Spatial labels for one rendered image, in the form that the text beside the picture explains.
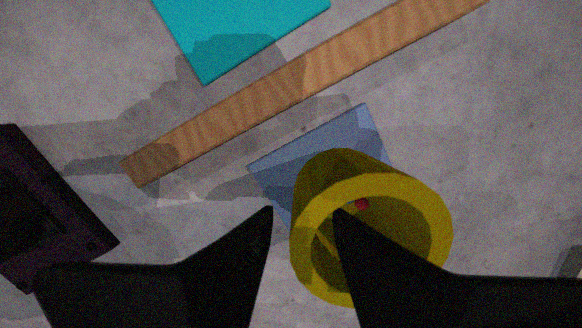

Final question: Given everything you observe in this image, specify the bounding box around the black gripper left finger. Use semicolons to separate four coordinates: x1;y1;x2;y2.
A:
32;205;273;328

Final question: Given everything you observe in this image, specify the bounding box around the orange wooden flat bar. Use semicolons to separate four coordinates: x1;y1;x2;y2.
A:
118;0;491;189

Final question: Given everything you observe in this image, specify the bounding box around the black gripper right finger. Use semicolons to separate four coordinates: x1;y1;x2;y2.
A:
332;208;582;328

